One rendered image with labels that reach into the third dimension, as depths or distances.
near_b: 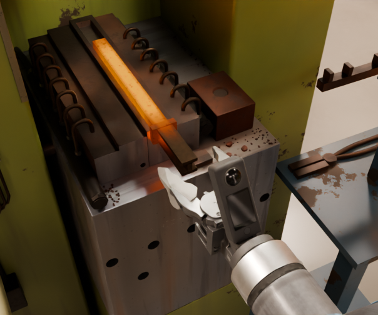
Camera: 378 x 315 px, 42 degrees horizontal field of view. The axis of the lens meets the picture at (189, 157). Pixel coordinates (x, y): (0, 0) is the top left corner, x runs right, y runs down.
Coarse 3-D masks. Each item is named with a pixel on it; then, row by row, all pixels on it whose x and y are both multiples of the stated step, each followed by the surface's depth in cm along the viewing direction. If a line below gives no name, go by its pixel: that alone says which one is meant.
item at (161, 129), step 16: (96, 48) 102; (112, 48) 101; (112, 64) 97; (128, 80) 93; (128, 96) 92; (144, 96) 90; (144, 112) 86; (160, 112) 86; (160, 128) 83; (176, 128) 85; (160, 144) 84; (176, 144) 80; (176, 160) 81; (192, 160) 78
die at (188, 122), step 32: (64, 32) 108; (128, 32) 108; (64, 64) 102; (96, 64) 100; (128, 64) 98; (64, 96) 94; (96, 96) 93; (160, 96) 92; (96, 128) 88; (128, 128) 86; (192, 128) 89; (96, 160) 83; (128, 160) 86; (160, 160) 90
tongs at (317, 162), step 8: (376, 136) 119; (352, 144) 117; (360, 144) 118; (336, 152) 115; (344, 152) 116; (352, 152) 115; (360, 152) 115; (368, 152) 116; (304, 160) 113; (312, 160) 113; (320, 160) 114; (328, 160) 113; (336, 160) 114; (288, 168) 113; (296, 168) 112; (304, 168) 112; (312, 168) 112; (320, 168) 112; (328, 168) 113; (296, 176) 111; (304, 176) 111
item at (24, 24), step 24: (0, 0) 106; (24, 0) 109; (48, 0) 112; (72, 0) 114; (96, 0) 117; (120, 0) 120; (144, 0) 123; (24, 24) 112; (48, 24) 115; (24, 48) 116
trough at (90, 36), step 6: (78, 24) 110; (84, 24) 111; (90, 24) 111; (84, 30) 110; (90, 30) 110; (96, 30) 109; (90, 36) 108; (96, 36) 108; (102, 36) 106; (90, 42) 106
